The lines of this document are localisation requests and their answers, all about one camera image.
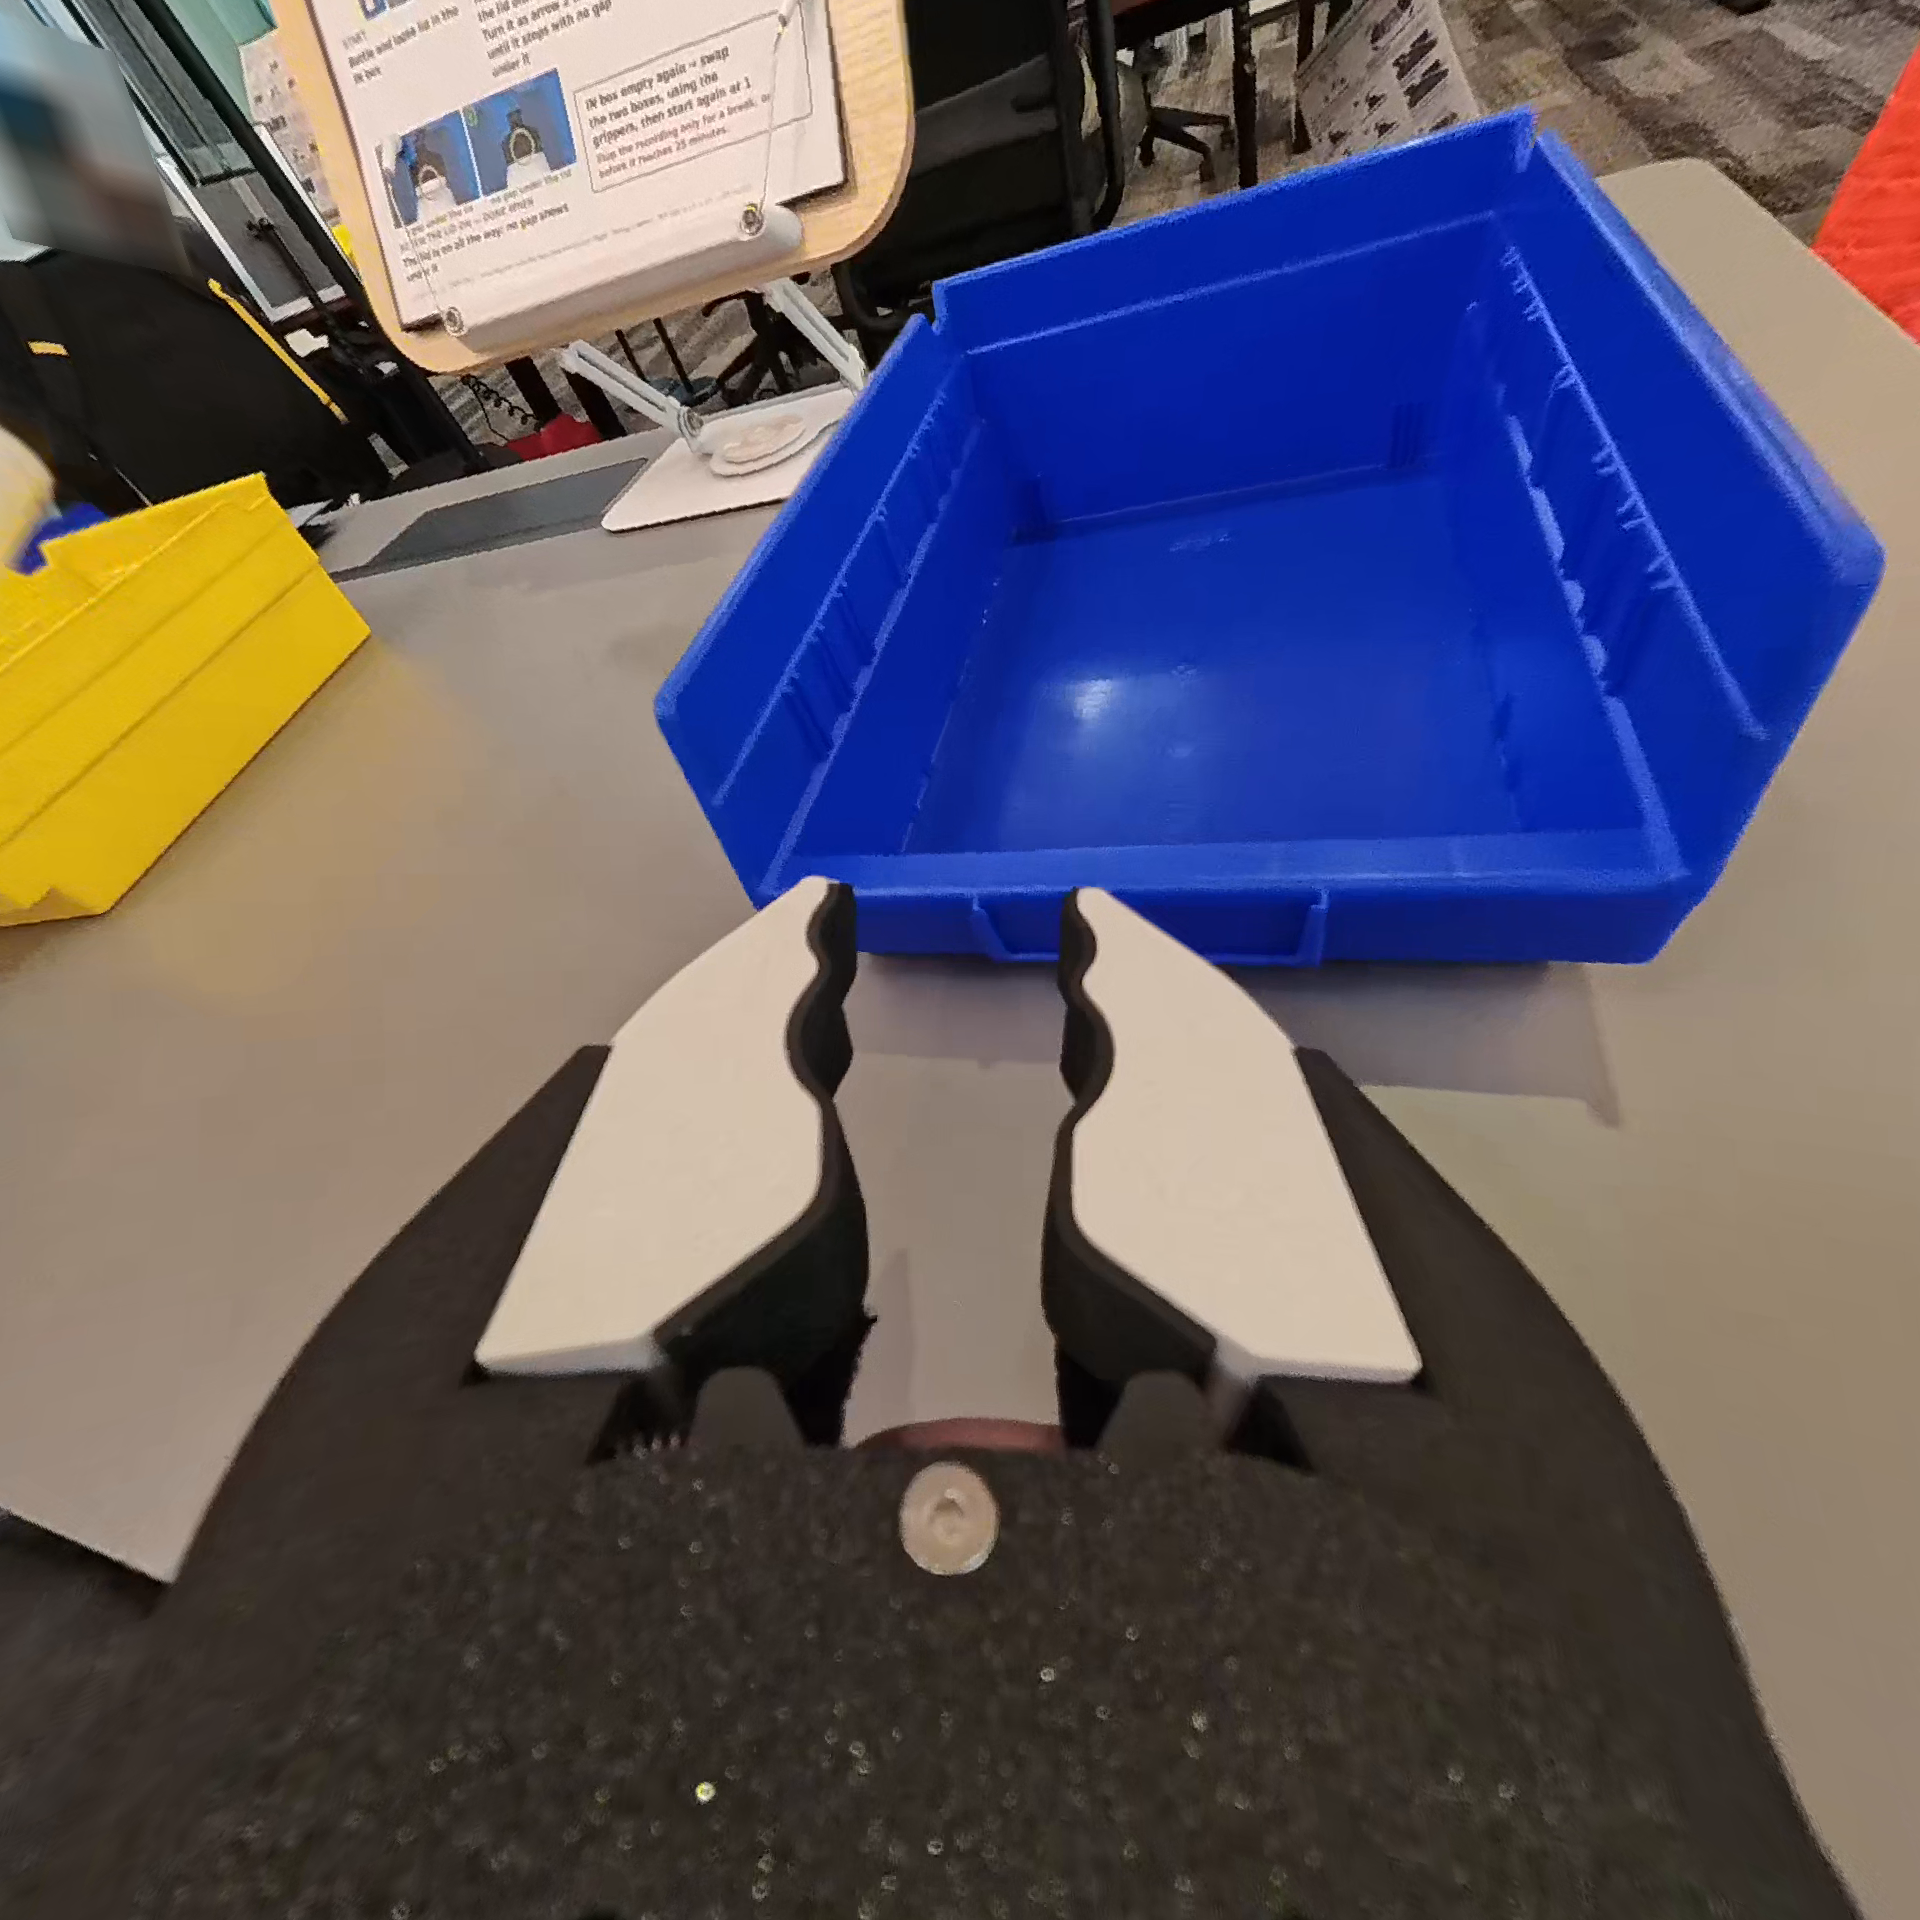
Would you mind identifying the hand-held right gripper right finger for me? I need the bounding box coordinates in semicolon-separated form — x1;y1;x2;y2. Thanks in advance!
1041;885;1423;1449

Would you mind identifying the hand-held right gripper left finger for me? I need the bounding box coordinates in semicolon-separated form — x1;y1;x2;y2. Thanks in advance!
474;878;874;1449

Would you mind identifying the blue plastic bin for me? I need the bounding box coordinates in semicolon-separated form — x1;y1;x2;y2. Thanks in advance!
655;107;1887;966

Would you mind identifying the yellow plastic bin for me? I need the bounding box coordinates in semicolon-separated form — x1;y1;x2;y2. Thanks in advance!
0;470;373;920

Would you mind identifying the white document stand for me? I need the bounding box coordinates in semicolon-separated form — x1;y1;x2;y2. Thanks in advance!
556;277;857;534

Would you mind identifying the instruction sheet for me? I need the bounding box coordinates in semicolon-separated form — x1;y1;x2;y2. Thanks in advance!
305;0;848;323

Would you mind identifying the black office chair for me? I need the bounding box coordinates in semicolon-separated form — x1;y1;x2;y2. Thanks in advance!
832;0;1247;354

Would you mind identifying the wooden clipboard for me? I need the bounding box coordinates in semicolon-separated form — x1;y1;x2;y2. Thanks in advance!
270;0;917;376

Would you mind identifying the printed paper sheet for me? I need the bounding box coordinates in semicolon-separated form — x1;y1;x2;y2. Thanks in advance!
1295;0;1488;153

